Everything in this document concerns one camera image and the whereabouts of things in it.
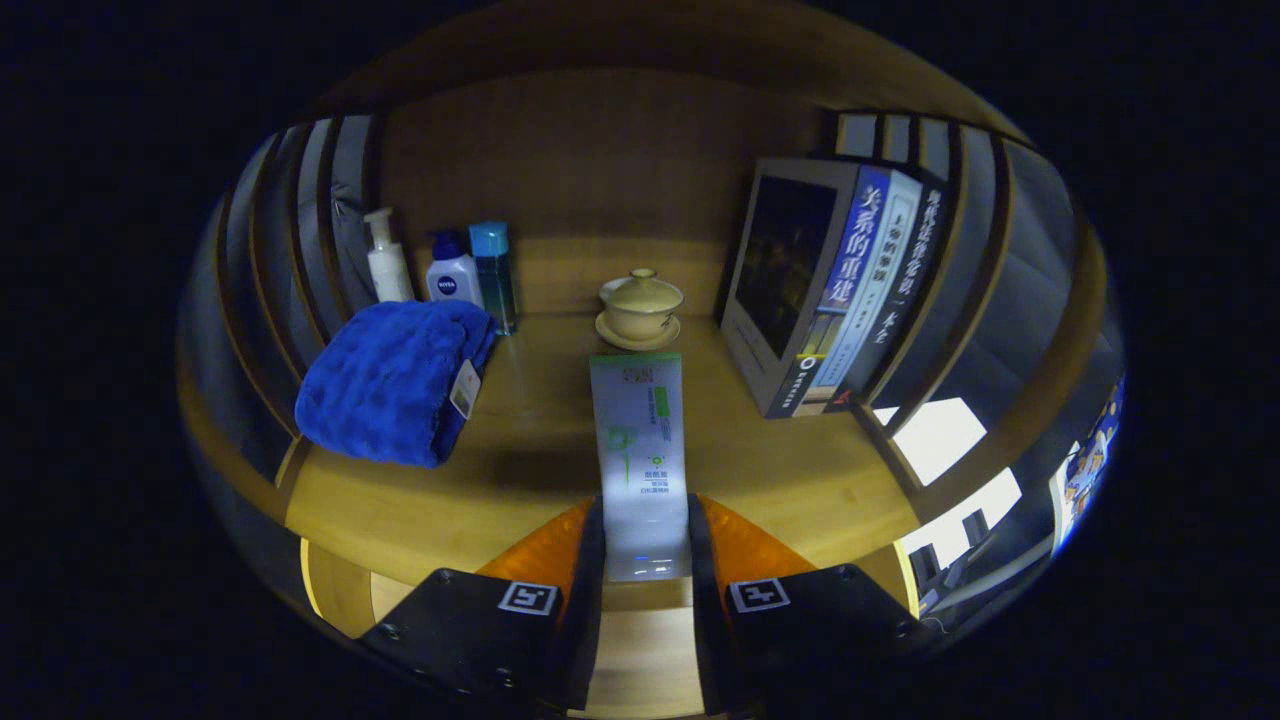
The colourful printed paper bag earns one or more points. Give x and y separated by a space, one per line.
1085 470

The white pump bottle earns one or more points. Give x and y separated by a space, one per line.
390 270

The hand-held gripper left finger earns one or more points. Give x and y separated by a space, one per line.
585 620

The beige lidded tea cup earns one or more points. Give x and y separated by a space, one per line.
640 305

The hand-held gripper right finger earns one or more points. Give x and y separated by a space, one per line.
705 620

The beige saucer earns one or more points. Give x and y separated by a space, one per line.
618 341

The white and green tube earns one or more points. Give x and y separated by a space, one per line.
640 450

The thick book with blue spine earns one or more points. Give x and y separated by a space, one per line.
780 270

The wooden cabinet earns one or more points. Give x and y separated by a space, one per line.
600 150

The wooden countertop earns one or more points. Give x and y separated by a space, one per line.
540 440

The wooden drawer with black knob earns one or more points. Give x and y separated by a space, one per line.
645 650

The book with black spine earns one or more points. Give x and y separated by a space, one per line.
915 260

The black block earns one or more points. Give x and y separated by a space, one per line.
975 526
925 566

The teal transparent bottle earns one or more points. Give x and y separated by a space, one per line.
493 275

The blue folded towel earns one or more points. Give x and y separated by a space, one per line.
380 380

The book with pale spine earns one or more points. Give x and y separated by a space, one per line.
870 300

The white bottle with blue cap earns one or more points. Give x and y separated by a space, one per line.
452 280

